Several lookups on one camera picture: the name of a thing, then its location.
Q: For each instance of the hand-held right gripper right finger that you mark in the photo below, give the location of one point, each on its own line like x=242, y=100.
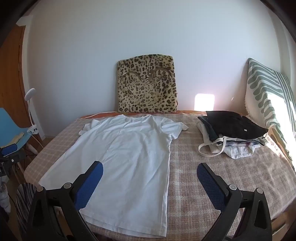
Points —
x=210, y=186

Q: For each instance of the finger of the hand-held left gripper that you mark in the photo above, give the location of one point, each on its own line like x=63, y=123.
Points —
x=9, y=150

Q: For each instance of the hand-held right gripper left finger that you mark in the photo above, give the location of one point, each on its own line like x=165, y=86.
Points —
x=89, y=185

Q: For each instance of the white button shirt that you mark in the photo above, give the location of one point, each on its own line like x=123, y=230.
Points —
x=131, y=157

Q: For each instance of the blue chair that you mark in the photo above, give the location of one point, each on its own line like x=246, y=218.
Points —
x=9, y=125

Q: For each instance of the beige checked blanket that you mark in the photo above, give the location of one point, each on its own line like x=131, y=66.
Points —
x=192, y=148

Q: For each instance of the white clip lamp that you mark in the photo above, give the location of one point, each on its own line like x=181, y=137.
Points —
x=30, y=109

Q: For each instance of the cream tote bag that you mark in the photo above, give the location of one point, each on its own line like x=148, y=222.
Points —
x=211, y=139

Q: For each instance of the white printed folded garment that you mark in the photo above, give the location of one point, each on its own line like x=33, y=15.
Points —
x=240, y=149

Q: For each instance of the striped cloth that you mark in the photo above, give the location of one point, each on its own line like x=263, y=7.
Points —
x=24, y=204

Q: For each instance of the black folded garment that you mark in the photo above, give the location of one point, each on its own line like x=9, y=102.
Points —
x=231, y=125

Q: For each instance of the wooden door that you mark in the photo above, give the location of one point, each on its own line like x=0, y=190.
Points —
x=11, y=81

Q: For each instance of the green striped pillow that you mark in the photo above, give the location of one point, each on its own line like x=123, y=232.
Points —
x=263, y=92

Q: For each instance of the leopard print bag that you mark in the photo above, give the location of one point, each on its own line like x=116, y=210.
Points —
x=145, y=88

